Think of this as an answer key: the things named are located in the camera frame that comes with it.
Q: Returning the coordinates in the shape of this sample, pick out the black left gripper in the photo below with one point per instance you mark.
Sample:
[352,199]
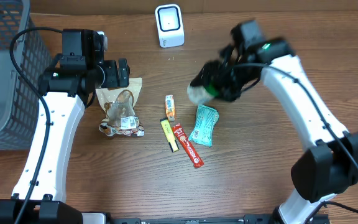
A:
[123,72]

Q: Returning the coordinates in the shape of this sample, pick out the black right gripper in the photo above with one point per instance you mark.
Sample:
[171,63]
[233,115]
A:
[209,79]

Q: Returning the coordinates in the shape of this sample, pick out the brown cookie snack bag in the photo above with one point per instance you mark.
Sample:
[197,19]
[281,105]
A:
[118,105]

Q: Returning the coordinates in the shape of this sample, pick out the green lid glass jar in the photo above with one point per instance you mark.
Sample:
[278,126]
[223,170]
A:
[199,95]

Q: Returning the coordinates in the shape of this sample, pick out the teal wet wipes pack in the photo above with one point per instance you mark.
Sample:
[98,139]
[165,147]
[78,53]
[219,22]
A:
[206,118]

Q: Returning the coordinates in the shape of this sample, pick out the orange Kleenex tissue pack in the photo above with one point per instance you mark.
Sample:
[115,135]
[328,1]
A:
[170,108]

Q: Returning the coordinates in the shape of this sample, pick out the yellow black marker pen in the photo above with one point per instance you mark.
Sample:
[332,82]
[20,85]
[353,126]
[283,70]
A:
[169,134]

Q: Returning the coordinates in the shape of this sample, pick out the red snack bar wrapper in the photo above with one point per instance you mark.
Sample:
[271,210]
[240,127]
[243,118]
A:
[187,145]

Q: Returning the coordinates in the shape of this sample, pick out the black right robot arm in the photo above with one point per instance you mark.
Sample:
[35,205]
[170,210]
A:
[329,164]

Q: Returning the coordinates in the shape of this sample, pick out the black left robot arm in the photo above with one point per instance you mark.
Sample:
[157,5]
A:
[65,89]

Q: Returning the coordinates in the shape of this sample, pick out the white barcode scanner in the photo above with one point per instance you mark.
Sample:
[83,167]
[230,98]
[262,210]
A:
[169,25]

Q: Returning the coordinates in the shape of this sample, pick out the grey plastic mesh basket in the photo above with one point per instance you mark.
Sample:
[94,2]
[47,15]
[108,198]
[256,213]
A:
[18,104]

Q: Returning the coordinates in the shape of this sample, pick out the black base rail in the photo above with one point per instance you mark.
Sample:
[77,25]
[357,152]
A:
[197,221]

